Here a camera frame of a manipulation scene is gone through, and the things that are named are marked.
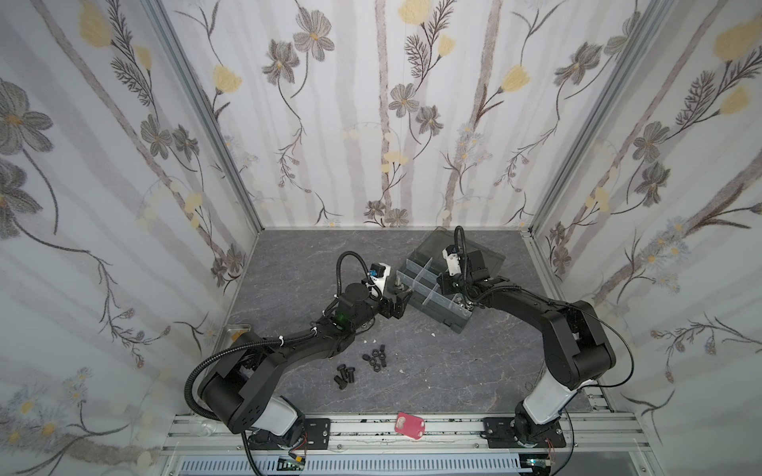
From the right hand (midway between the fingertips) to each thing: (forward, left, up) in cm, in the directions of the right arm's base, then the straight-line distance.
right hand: (444, 272), depth 93 cm
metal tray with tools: (-17, +66, -12) cm, 69 cm away
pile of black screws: (-30, +29, -10) cm, 43 cm away
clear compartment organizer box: (0, +9, -7) cm, 11 cm away
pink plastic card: (-42, +11, -8) cm, 44 cm away
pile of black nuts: (-25, +20, -11) cm, 34 cm away
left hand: (-9, +14, +6) cm, 18 cm away
